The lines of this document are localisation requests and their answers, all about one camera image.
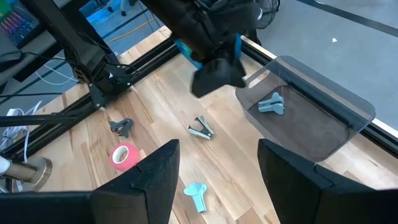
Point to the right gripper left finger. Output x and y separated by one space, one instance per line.
146 193

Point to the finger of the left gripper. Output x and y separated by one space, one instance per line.
231 74
205 79

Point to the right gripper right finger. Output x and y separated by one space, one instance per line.
298 193

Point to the pink tape roll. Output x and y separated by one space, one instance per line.
132 158

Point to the grey-blue staple remover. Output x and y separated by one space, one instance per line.
271 105

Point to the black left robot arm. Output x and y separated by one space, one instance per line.
56 28

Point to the teal plastic bin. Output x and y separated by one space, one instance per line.
188 56

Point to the black floor fan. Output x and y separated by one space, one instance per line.
268 12

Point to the grey translucent plastic bin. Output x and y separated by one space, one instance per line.
311 130

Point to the office chair base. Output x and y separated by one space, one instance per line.
122 7

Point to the lamp with white bulb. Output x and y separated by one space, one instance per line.
31 172

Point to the grey desk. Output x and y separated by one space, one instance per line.
34 53

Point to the backlit rainbow keyboard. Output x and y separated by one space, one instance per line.
18 26

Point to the black aluminium table frame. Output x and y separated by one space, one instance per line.
149 60

